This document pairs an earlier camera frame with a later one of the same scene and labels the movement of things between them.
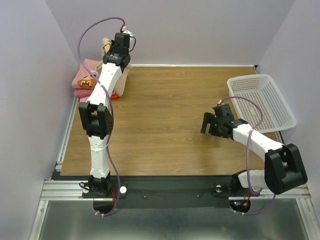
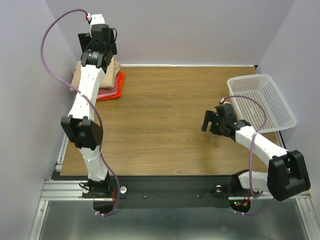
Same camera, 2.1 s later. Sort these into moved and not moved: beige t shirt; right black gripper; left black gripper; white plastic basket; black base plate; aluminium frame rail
Moved: beige t shirt; left black gripper
Not moved: right black gripper; white plastic basket; aluminium frame rail; black base plate
